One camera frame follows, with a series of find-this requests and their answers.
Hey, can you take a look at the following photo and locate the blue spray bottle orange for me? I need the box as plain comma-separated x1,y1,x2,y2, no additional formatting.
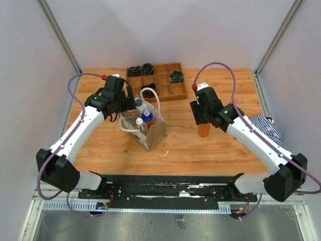
198,123,211,137

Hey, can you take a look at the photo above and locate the blue striped cloth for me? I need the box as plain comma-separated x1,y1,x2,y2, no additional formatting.
249,114,283,145

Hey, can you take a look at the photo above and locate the pink cap clear bottle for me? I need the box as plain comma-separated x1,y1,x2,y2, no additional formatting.
123,109,139,122

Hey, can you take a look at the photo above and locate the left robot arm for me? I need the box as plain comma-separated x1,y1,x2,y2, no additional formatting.
36,74,135,199

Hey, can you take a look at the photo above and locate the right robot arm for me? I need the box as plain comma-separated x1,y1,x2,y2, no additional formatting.
190,82,307,202

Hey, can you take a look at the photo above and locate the black rolled sock behind bag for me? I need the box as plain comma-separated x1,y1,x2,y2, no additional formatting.
141,83,156,98

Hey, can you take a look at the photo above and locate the white bottle grey cap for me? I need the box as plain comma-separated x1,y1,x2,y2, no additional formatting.
135,97,147,115

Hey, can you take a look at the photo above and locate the black rolled sock left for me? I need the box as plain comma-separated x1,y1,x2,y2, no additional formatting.
127,65,141,78

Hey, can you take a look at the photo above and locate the dark green rolled sock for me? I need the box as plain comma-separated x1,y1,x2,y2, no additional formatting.
169,70,184,83

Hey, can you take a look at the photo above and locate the wooden compartment tray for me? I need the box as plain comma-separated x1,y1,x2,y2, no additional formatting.
126,62,188,101

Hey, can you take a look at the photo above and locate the black white striped cloth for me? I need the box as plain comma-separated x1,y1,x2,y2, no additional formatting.
248,114,278,142

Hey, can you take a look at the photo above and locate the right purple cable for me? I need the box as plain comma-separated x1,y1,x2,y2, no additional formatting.
192,62,321,221

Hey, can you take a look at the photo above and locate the purple cable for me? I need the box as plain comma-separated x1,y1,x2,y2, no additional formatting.
36,72,107,218
192,62,321,221

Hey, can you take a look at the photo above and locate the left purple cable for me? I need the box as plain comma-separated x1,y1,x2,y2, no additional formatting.
36,72,107,218

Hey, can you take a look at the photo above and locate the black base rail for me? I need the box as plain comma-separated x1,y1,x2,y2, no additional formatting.
78,175,257,210

